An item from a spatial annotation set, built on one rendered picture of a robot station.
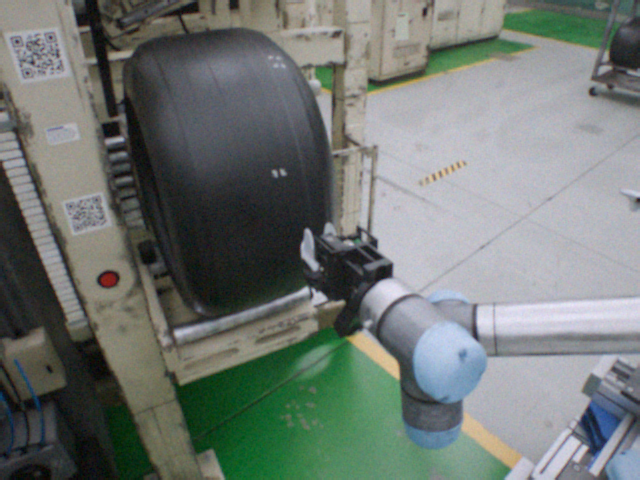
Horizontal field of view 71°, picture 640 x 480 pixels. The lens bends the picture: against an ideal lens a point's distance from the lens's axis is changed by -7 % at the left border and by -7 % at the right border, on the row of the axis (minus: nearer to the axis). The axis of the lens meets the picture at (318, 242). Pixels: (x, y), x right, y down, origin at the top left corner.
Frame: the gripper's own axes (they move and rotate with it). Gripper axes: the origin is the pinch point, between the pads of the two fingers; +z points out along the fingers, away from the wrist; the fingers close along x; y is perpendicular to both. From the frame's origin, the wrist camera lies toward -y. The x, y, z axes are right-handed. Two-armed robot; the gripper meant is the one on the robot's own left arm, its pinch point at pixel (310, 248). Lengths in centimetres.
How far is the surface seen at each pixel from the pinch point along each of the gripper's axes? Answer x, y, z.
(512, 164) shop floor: -273, -95, 188
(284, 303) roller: -4.7, -28.8, 25.8
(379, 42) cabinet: -281, -19, 394
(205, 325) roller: 14.4, -28.3, 26.3
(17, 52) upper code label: 35, 32, 26
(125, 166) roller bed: 20, -3, 71
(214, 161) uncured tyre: 10.5, 13.4, 11.1
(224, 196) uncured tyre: 10.2, 8.0, 9.2
